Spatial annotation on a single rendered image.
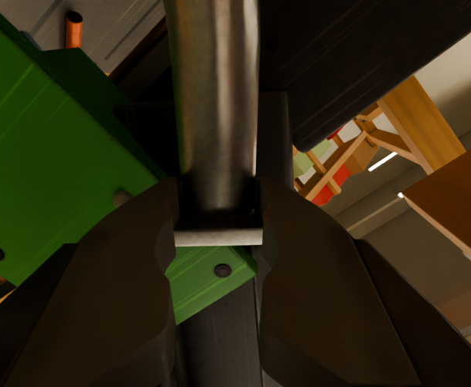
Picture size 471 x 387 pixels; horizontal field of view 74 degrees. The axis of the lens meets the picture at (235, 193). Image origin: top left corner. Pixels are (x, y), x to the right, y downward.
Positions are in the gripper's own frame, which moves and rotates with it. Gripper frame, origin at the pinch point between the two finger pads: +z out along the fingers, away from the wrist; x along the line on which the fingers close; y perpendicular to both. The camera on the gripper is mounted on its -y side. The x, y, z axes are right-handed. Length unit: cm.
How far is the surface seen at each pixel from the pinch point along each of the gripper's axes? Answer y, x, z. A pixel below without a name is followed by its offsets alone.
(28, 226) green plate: 4.1, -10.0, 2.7
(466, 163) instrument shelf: 19, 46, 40
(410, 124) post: 21, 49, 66
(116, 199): 2.2, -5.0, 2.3
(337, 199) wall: 484, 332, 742
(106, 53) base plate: 3, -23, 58
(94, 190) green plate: 1.9, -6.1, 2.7
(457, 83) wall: 162, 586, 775
